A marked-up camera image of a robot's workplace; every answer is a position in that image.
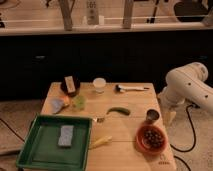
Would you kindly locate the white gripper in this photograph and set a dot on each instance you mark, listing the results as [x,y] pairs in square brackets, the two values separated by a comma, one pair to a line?
[168,109]

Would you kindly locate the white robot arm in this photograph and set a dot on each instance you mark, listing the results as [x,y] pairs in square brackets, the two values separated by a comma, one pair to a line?
[186,82]

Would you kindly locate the small metal cup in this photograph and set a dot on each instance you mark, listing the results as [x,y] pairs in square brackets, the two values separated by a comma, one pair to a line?
[152,116]

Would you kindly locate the clear plastic cup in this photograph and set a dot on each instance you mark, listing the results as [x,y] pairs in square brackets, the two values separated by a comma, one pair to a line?
[99,84]

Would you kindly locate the red bowl with berries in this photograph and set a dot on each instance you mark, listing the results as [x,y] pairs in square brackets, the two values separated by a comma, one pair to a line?
[150,140]

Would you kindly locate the yellow banana toy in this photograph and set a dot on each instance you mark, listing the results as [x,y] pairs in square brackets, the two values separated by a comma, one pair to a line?
[100,142]

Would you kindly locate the green leafy toy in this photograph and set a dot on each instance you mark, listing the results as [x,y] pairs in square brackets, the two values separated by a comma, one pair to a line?
[79,102]

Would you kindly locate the dark round bowl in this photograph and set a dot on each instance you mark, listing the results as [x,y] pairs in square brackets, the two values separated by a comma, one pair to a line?
[64,87]

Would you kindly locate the blue sponge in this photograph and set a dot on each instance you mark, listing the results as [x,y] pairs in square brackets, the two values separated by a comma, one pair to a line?
[66,135]

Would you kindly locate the orange toy fruit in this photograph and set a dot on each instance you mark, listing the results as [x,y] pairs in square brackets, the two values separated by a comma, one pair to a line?
[66,101]

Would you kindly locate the tan wooden block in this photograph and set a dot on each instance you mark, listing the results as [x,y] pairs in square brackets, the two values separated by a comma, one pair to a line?
[70,84]

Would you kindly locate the blue cloth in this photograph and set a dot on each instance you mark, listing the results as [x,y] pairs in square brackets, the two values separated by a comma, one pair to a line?
[57,105]

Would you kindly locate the green plastic tray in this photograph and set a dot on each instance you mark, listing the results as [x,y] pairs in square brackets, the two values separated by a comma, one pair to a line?
[42,151]

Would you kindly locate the white handled brush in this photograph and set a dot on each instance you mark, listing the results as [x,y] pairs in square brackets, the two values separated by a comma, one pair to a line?
[122,88]

